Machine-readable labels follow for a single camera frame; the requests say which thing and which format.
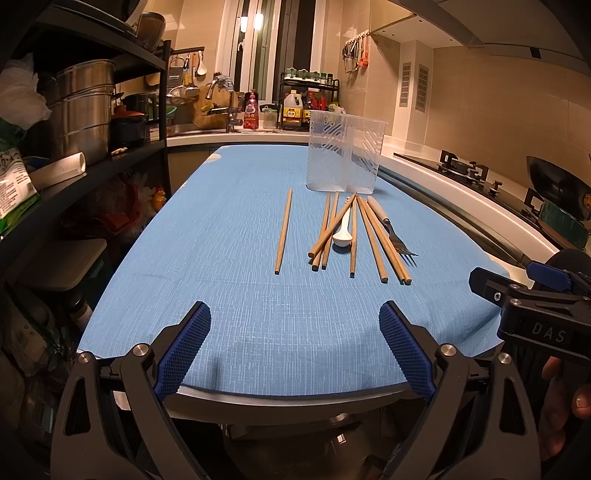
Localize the hanging utensils on rail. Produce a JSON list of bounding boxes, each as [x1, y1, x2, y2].
[[342, 30, 370, 74]]

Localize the red dish soap bottle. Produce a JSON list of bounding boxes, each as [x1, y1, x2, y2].
[[243, 90, 259, 130]]

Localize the green ceramic bowl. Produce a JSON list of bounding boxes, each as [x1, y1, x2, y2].
[[538, 200, 589, 250]]

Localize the fork with pale handle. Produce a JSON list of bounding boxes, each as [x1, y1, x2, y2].
[[367, 196, 416, 264]]

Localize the wooden cutting board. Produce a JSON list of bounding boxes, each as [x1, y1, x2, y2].
[[193, 82, 245, 131]]

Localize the window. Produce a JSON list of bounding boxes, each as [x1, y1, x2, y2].
[[214, 0, 328, 103]]

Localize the black gas stove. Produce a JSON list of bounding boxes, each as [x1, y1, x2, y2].
[[393, 150, 590, 249]]

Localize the clear plastic utensil holder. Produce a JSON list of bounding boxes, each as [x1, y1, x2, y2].
[[305, 110, 387, 195]]

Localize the stacked steel pots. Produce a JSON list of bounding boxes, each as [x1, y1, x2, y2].
[[48, 59, 114, 165]]

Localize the black condiment rack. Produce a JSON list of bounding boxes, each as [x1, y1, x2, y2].
[[277, 68, 339, 131]]

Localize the white hanging ladle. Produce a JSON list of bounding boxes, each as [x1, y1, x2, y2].
[[194, 50, 207, 77]]

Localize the person right hand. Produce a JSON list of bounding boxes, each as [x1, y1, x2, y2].
[[538, 356, 590, 461]]

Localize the range hood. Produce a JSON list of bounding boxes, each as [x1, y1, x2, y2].
[[370, 0, 590, 75]]

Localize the yellow oil jug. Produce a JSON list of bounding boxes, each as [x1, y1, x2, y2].
[[283, 90, 303, 128]]

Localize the wooden chopstick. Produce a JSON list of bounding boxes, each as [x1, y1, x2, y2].
[[311, 192, 332, 272], [356, 196, 388, 284], [366, 196, 412, 286], [362, 198, 411, 285], [321, 192, 339, 270], [349, 199, 358, 278], [273, 188, 293, 275]]

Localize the orange pot lid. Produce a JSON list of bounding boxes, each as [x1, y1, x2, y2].
[[112, 105, 145, 119]]

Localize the blue table cloth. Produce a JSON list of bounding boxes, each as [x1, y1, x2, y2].
[[80, 145, 500, 397]]

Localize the wooden chopstick crossing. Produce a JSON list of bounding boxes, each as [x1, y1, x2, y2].
[[308, 194, 356, 259]]

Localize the metal box grater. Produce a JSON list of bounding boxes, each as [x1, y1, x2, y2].
[[166, 55, 184, 90]]

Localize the glass jar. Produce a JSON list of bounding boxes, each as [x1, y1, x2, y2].
[[259, 104, 279, 129]]

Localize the white paper roll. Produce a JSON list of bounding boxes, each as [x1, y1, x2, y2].
[[29, 152, 86, 191]]

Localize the white ceramic spoon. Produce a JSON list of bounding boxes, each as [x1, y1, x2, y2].
[[332, 208, 353, 248]]

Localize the chrome kitchen faucet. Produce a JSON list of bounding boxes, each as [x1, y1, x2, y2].
[[201, 73, 239, 132]]

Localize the black storage shelf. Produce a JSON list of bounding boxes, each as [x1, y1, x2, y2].
[[1, 1, 171, 264]]

